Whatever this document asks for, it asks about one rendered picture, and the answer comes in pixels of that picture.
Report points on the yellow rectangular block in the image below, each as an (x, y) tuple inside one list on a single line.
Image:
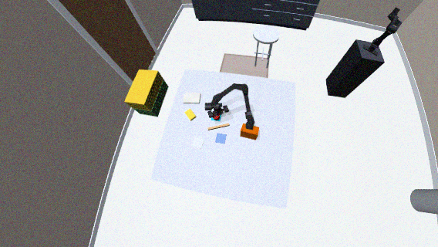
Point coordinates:
[(190, 114)]

